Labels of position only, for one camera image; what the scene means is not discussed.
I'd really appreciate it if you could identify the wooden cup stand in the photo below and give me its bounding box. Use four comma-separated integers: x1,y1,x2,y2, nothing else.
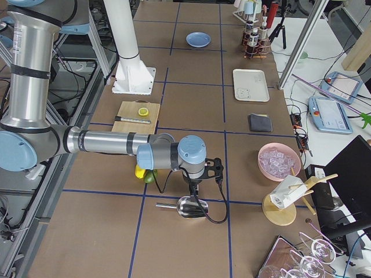
262,174,338,226

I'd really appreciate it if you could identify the lemon half slice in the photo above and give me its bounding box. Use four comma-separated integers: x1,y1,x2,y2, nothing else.
138,107,150,117

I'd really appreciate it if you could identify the green lime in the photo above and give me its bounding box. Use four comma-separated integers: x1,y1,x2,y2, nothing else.
143,170,158,184

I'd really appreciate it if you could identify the cream bear tray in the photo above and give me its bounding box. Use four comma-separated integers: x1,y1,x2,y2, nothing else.
232,69,270,102

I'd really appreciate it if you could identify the red cylinder tube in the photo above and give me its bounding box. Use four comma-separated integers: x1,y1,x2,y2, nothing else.
266,1,279,29

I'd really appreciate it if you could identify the white paper carton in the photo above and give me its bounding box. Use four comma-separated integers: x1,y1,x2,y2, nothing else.
269,175,307,209

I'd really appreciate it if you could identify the wooden cutting board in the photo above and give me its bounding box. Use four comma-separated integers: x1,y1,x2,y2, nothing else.
111,101,160,134

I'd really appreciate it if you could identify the white wire cup rack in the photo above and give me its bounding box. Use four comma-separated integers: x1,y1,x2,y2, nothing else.
232,0,262,23

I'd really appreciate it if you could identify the tea bottle middle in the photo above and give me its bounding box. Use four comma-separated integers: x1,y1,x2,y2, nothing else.
244,20,254,40

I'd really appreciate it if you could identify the blue teach pendant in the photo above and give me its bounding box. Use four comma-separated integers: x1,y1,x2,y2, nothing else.
320,71,363,104
308,97,353,134

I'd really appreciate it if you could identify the black monitor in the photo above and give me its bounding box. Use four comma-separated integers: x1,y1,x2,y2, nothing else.
314,134,371,240

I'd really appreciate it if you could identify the whole yellow lemon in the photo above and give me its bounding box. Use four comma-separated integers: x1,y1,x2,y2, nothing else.
134,165,147,179

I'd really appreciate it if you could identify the tea bottle near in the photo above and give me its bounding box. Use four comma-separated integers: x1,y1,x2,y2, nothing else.
248,28,259,47

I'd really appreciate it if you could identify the black camera cable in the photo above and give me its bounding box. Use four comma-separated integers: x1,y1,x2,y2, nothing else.
155,169,228,224

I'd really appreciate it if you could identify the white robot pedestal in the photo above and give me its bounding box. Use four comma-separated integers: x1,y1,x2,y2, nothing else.
104,0,156,95

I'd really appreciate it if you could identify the tea bottle far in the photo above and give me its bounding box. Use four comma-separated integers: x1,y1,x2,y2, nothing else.
259,21,267,40

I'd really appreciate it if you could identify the metal scoop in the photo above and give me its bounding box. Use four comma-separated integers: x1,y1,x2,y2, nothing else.
155,196,209,219

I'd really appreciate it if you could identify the blue teach pendant far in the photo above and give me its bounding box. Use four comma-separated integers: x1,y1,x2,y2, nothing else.
320,71,363,104

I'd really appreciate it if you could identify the blue teach pendant near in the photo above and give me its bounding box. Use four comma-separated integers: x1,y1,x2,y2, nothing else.
308,97,353,134

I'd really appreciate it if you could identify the grey folded cloth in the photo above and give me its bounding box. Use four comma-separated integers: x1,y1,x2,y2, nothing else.
248,114,272,132

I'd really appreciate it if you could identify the tea bottle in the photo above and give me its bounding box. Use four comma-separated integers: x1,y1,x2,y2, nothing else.
248,28,259,47
259,21,267,40
244,20,254,40

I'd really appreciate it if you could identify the clear wine glass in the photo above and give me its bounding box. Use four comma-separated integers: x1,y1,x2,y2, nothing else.
289,249,336,278
299,222,344,265

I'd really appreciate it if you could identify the pink bowl of ice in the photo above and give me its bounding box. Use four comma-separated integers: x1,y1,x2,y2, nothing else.
257,142,301,181

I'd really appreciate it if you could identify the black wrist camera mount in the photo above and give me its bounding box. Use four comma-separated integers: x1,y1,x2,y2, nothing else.
202,158,224,183

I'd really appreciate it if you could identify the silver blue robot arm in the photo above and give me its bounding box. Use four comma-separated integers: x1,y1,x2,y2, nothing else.
1,1,208,190

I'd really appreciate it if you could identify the copper wire bottle rack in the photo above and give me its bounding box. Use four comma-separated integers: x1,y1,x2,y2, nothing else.
242,32,271,58

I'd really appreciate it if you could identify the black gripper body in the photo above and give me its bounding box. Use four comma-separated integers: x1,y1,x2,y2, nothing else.
188,179,202,197

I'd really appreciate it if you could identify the blue round plate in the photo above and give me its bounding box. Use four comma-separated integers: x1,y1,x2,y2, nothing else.
185,32,211,48

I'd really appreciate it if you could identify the aluminium frame post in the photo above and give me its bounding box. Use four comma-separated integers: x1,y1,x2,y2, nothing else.
278,0,329,90

